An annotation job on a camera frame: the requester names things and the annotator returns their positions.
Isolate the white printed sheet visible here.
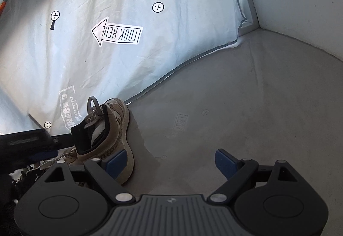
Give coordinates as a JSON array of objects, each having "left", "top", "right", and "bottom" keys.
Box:
[{"left": 0, "top": 0, "right": 259, "bottom": 140}]

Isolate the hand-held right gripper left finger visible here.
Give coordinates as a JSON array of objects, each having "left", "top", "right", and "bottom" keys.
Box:
[{"left": 43, "top": 149, "right": 137, "bottom": 204}]

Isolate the beige lace-up sneaker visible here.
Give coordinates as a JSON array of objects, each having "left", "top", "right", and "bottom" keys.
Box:
[
  {"left": 20, "top": 145, "right": 89, "bottom": 188},
  {"left": 71, "top": 96, "right": 134, "bottom": 185}
]

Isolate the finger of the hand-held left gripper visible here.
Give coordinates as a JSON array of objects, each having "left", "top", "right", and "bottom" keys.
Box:
[{"left": 31, "top": 134, "right": 79, "bottom": 163}]

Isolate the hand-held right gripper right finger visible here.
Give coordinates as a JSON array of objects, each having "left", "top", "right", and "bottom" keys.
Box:
[{"left": 208, "top": 148, "right": 302, "bottom": 203}]

